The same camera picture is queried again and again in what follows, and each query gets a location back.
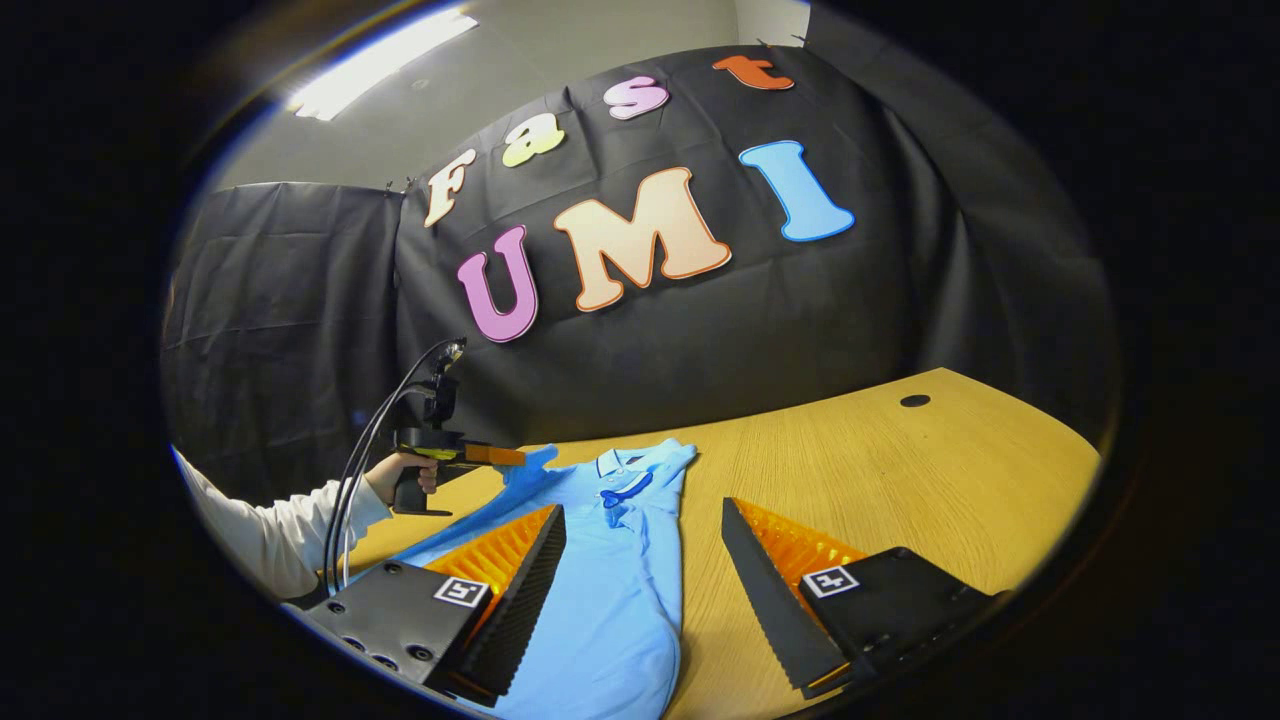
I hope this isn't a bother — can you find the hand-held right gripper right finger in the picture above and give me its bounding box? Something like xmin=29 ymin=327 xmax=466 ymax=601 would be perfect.
xmin=720 ymin=496 xmax=1009 ymax=701

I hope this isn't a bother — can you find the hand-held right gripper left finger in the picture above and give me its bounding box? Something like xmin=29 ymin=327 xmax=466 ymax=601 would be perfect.
xmin=285 ymin=503 xmax=568 ymax=709

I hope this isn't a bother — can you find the light blue polo T-shirt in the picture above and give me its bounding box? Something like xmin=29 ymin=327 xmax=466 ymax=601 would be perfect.
xmin=385 ymin=438 xmax=699 ymax=720

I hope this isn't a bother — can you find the black backdrop cloth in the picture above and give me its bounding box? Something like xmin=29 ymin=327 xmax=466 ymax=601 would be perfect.
xmin=160 ymin=5 xmax=1121 ymax=511

